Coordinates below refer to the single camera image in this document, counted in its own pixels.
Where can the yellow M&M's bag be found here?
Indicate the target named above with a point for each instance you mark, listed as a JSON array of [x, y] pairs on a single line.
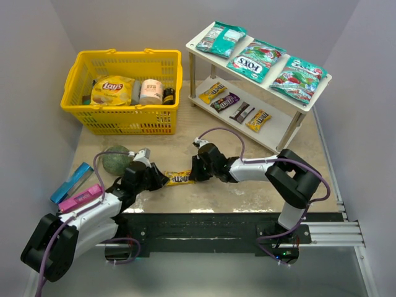
[[212, 92], [178, 178], [259, 119]]

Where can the yellow Lays chips bag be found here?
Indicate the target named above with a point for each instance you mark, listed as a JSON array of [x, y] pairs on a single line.
[[112, 90]]

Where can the purple M&M's bag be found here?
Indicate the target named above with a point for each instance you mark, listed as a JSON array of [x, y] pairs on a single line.
[[225, 102]]

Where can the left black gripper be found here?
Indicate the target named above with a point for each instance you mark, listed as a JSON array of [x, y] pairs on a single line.
[[151, 177]]

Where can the brown chocolate bar wrapper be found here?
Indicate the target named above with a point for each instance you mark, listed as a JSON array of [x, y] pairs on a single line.
[[242, 112]]

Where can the teal candy bag back side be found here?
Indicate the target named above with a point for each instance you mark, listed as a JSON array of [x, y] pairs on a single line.
[[221, 39]]

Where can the green round melon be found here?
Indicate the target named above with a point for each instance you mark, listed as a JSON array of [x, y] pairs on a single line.
[[116, 160]]

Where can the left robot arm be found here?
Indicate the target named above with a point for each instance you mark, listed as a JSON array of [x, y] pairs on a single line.
[[59, 239]]

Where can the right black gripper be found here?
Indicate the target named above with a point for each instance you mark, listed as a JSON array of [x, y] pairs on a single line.
[[202, 167]]

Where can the pink cylindrical container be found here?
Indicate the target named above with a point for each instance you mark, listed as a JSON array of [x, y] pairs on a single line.
[[151, 92]]

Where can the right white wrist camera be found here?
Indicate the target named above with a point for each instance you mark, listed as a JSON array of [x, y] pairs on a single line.
[[198, 142]]

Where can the grey pouch in basket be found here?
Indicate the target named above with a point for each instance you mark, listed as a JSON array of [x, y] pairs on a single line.
[[135, 95]]

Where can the white two-tier shelf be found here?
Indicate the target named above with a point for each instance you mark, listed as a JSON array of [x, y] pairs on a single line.
[[280, 129]]

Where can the Fox's mint blossom candy bag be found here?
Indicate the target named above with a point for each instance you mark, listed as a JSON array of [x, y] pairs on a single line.
[[255, 61]]

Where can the yellow plastic shopping basket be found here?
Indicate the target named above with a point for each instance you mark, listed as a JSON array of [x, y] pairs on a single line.
[[163, 65]]

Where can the black and yellow can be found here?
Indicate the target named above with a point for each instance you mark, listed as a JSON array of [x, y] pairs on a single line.
[[168, 96]]

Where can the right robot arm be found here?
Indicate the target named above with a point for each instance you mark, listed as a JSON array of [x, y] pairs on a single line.
[[294, 179]]

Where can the pink box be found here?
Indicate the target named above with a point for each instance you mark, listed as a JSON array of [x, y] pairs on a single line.
[[80, 199]]

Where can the blue box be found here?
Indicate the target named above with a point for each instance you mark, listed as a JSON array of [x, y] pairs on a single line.
[[71, 185]]

